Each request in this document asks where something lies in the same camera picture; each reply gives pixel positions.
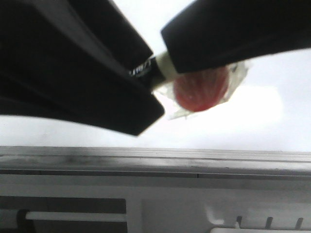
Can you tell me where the white metal table frame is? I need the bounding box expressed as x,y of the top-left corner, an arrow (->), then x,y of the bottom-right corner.
0,174 -> 311,233

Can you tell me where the red disc taped to marker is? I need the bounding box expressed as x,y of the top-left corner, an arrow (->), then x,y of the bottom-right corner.
155,61 -> 249,119

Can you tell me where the black and white whiteboard marker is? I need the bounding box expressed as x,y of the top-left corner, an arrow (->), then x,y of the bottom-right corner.
129,51 -> 178,90

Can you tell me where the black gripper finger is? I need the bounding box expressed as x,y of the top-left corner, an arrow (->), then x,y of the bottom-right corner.
0,0 -> 164,135
161,0 -> 311,73

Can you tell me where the grey aluminium whiteboard frame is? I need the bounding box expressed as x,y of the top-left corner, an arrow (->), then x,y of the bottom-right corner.
0,146 -> 311,180

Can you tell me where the white whiteboard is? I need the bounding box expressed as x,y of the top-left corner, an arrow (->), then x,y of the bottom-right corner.
0,0 -> 311,151

